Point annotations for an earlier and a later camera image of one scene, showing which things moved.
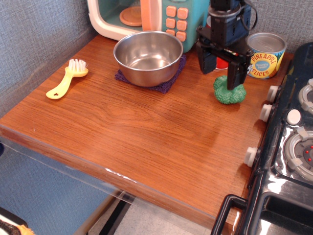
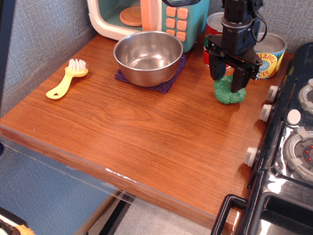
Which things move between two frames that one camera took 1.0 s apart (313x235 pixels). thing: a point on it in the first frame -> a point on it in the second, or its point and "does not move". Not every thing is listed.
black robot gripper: x=226 y=40 -> x=236 y=46
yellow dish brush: x=77 y=68 does not move
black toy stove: x=279 y=200 does not move
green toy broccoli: x=223 y=95 does not move
